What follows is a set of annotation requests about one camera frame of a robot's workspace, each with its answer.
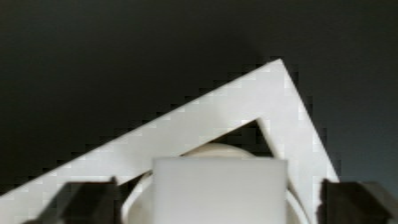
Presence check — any white right fence bar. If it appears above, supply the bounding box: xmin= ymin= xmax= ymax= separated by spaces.
xmin=258 ymin=59 xmax=340 ymax=224

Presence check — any white stool leg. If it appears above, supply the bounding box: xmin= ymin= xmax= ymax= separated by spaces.
xmin=154 ymin=158 xmax=287 ymax=224

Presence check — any white front fence bar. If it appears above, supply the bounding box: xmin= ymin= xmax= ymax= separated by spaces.
xmin=0 ymin=61 xmax=285 ymax=224

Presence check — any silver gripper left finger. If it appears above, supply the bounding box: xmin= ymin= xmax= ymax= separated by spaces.
xmin=24 ymin=178 xmax=122 ymax=224

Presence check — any white fence bar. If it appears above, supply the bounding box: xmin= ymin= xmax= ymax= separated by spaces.
xmin=258 ymin=59 xmax=340 ymax=224
xmin=0 ymin=61 xmax=285 ymax=224

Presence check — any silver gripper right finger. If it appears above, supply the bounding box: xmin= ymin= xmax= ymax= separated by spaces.
xmin=317 ymin=180 xmax=398 ymax=224

